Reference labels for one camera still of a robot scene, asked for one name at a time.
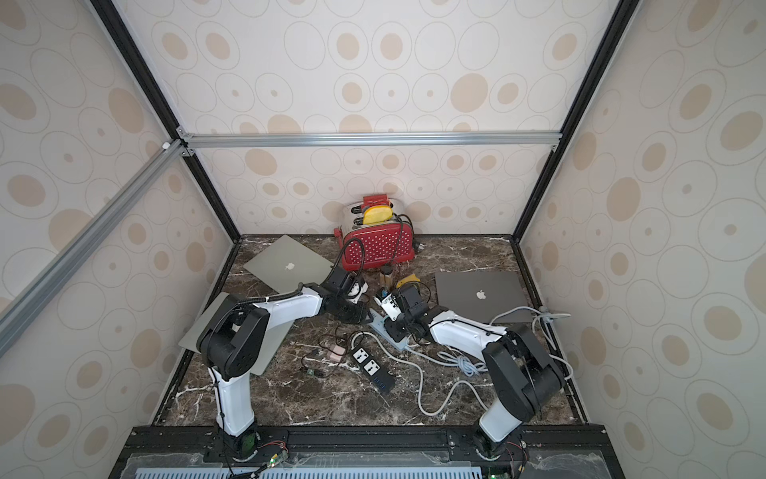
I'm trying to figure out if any white power strip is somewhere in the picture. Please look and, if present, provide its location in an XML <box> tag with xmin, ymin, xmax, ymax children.
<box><xmin>369</xmin><ymin>311</ymin><xmax>409</xmax><ymax>351</ymax></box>

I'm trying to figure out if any black charger cable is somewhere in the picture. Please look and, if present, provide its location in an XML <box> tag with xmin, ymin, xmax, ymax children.
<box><xmin>298</xmin><ymin>322</ymin><xmax>360</xmax><ymax>379</ymax></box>

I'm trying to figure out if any pink charger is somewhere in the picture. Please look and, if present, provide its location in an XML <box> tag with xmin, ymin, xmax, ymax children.
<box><xmin>328</xmin><ymin>345</ymin><xmax>346</xmax><ymax>363</ymax></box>

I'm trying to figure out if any black power strip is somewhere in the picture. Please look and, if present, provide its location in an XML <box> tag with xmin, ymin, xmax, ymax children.
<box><xmin>351</xmin><ymin>346</ymin><xmax>395</xmax><ymax>393</ymax></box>

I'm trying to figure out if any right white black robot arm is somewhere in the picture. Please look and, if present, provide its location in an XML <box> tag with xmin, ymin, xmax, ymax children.
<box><xmin>375</xmin><ymin>281</ymin><xmax>566</xmax><ymax>455</ymax></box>

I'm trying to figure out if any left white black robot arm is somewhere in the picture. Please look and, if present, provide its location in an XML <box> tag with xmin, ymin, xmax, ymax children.
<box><xmin>195</xmin><ymin>239</ymin><xmax>369</xmax><ymax>439</ymax></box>

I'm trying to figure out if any silver laptop back left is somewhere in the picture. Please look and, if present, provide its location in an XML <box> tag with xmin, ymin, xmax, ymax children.
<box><xmin>245</xmin><ymin>236</ymin><xmax>332</xmax><ymax>293</ymax></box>

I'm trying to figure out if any silver laptop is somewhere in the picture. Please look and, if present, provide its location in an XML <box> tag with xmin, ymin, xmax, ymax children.
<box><xmin>245</xmin><ymin>236</ymin><xmax>332</xmax><ymax>293</ymax></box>
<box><xmin>180</xmin><ymin>293</ymin><xmax>298</xmax><ymax>378</ymax></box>

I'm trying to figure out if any silver laptop front left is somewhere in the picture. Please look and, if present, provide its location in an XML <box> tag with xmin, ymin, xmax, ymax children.
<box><xmin>180</xmin><ymin>293</ymin><xmax>298</xmax><ymax>378</ymax></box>

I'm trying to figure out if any dark grey laptop right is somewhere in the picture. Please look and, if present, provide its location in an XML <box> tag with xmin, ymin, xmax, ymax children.
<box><xmin>435</xmin><ymin>271</ymin><xmax>528</xmax><ymax>323</ymax></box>

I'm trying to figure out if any yellow plug adapter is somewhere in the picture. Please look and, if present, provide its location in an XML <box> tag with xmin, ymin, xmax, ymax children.
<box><xmin>396</xmin><ymin>273</ymin><xmax>421</xmax><ymax>289</ymax></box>

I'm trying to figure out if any brown wooden block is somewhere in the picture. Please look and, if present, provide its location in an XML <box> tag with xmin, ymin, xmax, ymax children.
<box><xmin>379</xmin><ymin>265</ymin><xmax>394</xmax><ymax>291</ymax></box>

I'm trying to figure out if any red toaster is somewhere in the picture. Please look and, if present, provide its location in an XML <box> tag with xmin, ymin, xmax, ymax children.
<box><xmin>334</xmin><ymin>195</ymin><xmax>416</xmax><ymax>271</ymax></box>

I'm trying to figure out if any yellow toy bread slice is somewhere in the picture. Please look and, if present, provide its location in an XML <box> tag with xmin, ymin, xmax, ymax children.
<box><xmin>362</xmin><ymin>205</ymin><xmax>393</xmax><ymax>226</ymax></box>

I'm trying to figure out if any red toy bread slice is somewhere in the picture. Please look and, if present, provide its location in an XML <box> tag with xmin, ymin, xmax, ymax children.
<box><xmin>362</xmin><ymin>194</ymin><xmax>391</xmax><ymax>210</ymax></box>

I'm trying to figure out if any white power strip cable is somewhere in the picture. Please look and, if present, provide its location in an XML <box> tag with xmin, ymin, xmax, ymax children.
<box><xmin>352</xmin><ymin>328</ymin><xmax>498</xmax><ymax>417</ymax></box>

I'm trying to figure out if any black toaster cable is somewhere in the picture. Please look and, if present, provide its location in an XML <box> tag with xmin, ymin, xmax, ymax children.
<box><xmin>385</xmin><ymin>212</ymin><xmax>417</xmax><ymax>267</ymax></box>

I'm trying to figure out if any white cable on right wall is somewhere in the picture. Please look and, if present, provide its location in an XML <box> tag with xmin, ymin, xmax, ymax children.
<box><xmin>490</xmin><ymin>306</ymin><xmax>575</xmax><ymax>382</ymax></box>

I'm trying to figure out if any back aluminium rail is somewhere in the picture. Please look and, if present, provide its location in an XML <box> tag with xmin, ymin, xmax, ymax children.
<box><xmin>184</xmin><ymin>131</ymin><xmax>562</xmax><ymax>149</ymax></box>

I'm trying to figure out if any aluminium rail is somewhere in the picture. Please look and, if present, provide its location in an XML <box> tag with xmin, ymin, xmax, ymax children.
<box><xmin>184</xmin><ymin>131</ymin><xmax>562</xmax><ymax>149</ymax></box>
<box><xmin>1</xmin><ymin>139</ymin><xmax>186</xmax><ymax>354</ymax></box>

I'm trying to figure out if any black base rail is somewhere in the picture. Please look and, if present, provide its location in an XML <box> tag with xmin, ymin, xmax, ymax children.
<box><xmin>110</xmin><ymin>424</ymin><xmax>624</xmax><ymax>478</ymax></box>

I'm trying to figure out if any left aluminium rail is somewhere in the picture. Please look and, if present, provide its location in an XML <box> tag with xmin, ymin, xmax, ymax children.
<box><xmin>1</xmin><ymin>139</ymin><xmax>186</xmax><ymax>354</ymax></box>

